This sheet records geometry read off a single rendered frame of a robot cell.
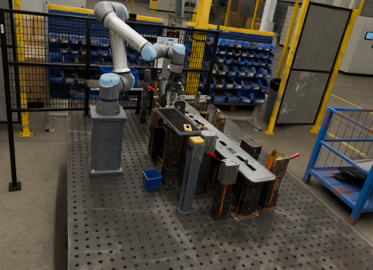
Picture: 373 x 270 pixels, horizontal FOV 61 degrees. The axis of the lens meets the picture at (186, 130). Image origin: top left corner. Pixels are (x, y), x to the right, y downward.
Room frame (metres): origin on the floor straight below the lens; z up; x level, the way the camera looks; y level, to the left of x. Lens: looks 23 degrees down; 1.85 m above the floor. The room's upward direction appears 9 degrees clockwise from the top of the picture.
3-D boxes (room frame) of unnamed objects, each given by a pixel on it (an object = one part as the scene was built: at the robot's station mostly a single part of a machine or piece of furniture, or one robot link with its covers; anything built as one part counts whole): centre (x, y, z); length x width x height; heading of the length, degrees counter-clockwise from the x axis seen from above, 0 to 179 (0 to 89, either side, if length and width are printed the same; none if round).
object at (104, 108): (1.84, 0.50, 1.15); 0.15 x 0.15 x 0.10
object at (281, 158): (1.69, -0.56, 0.88); 0.15 x 0.11 x 0.36; 120
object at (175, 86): (1.83, 0.11, 1.36); 0.09 x 0.08 x 0.12; 15
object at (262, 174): (2.09, -0.13, 1.00); 1.38 x 0.22 x 0.02; 30
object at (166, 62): (2.74, 0.24, 1.17); 0.12 x 0.01 x 0.34; 120
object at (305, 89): (4.92, -1.73, 1.00); 1.04 x 0.14 x 2.00; 113
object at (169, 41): (3.04, 0.31, 1.30); 0.23 x 0.02 x 0.31; 120
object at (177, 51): (1.84, 0.12, 1.52); 0.09 x 0.08 x 0.11; 69
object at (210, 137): (1.74, -0.13, 0.90); 0.13 x 0.10 x 0.41; 120
